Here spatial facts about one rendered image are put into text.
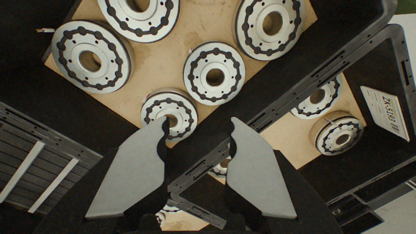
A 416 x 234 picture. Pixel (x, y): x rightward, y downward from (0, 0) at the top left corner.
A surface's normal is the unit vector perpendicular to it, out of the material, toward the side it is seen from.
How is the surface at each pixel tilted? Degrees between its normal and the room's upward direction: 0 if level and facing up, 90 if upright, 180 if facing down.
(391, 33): 0
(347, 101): 0
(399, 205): 90
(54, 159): 0
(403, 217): 90
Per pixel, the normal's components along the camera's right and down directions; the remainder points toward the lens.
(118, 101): 0.10, 0.48
